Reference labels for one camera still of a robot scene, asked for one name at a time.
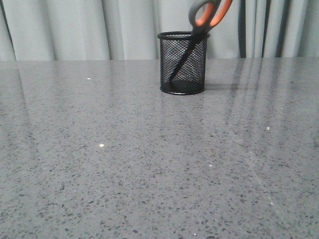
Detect orange and grey scissors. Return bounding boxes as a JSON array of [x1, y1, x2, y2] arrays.
[[169, 0, 232, 83]]

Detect black mesh pen cup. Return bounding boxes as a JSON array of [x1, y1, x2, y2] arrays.
[[158, 31, 210, 95]]

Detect grey curtain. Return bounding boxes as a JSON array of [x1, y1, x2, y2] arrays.
[[0, 0, 319, 61]]

